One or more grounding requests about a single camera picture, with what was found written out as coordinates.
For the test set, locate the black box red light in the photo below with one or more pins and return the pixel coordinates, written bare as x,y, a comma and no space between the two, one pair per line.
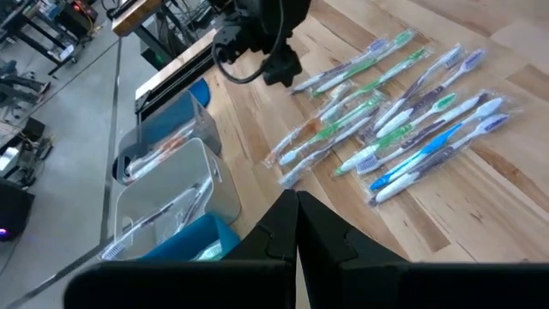
79,15

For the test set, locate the wooden side table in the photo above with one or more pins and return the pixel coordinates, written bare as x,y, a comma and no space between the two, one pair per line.
137,17

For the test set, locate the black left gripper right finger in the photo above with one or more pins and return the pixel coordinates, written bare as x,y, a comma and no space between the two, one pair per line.
317,232

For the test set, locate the black aluminium table frame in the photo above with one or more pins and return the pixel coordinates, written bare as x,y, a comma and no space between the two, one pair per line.
171,83

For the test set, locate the black workbench frame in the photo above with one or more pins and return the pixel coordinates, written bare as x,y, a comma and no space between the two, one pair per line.
30,40

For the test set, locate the smoky grey translucent bin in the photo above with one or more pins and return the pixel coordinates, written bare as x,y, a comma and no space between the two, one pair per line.
163,124

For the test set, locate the teal plastic bin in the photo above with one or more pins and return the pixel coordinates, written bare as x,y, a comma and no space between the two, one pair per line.
193,240

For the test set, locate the orange toothbrush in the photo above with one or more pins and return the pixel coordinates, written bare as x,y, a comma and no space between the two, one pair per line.
158,150
309,125
150,163

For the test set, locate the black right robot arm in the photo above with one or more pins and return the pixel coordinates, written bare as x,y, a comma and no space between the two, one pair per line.
279,13

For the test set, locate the black device with light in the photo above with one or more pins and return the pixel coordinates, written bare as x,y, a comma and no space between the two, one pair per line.
15,206

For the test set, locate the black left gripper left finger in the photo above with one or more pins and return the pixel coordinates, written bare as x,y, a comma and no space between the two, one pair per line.
279,232

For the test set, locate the green toothbrush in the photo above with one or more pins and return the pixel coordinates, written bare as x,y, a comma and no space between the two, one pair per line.
364,63
377,82
210,251
390,139
334,129

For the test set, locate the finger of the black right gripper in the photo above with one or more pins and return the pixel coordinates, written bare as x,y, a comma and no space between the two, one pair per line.
292,70
272,73

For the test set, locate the wrapped blue toothbrush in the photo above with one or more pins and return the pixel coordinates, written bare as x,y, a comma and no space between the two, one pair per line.
429,148

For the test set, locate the white plastic bin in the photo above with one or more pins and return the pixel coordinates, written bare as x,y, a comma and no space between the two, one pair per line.
171,171

